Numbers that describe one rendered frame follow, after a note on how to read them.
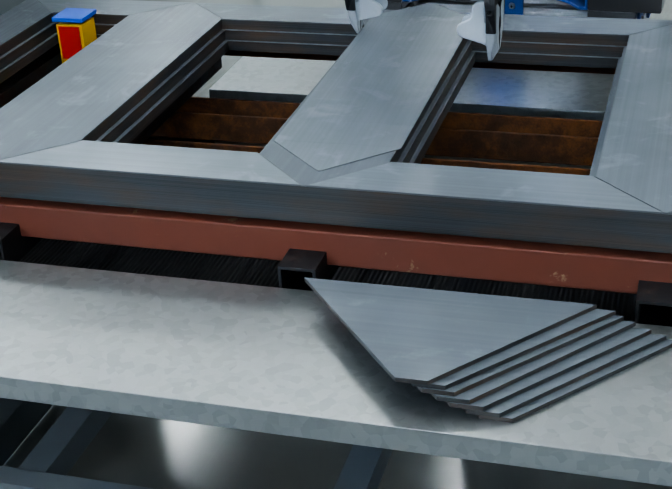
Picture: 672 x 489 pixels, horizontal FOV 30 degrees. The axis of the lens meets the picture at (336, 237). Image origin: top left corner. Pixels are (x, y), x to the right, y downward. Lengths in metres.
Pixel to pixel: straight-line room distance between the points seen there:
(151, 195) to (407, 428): 0.53
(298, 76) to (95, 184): 0.90
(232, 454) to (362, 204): 1.09
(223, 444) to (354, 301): 1.16
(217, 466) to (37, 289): 0.97
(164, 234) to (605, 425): 0.67
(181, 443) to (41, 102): 0.93
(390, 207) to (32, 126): 0.58
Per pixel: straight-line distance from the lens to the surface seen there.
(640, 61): 2.01
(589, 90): 2.42
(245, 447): 2.59
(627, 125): 1.76
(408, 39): 2.11
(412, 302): 1.47
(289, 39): 2.24
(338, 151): 1.68
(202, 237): 1.68
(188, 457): 2.58
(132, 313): 1.58
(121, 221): 1.72
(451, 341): 1.40
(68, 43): 2.32
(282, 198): 1.61
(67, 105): 1.94
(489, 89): 2.42
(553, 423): 1.34
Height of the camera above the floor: 1.53
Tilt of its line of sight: 27 degrees down
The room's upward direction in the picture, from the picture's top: 3 degrees counter-clockwise
